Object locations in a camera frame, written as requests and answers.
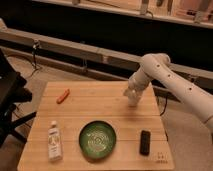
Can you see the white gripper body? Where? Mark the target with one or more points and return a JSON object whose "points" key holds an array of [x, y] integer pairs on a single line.
{"points": [[133, 93]]}

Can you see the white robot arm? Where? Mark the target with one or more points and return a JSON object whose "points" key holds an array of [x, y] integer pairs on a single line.
{"points": [[156, 66]]}

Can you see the black rectangular block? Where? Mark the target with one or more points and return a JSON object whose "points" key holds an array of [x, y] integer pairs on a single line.
{"points": [[145, 142]]}

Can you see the green ridged bowl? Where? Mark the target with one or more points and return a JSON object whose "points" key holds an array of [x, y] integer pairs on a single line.
{"points": [[97, 140]]}

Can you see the white plastic bottle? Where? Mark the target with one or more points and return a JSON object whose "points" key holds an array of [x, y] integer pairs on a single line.
{"points": [[54, 142]]}

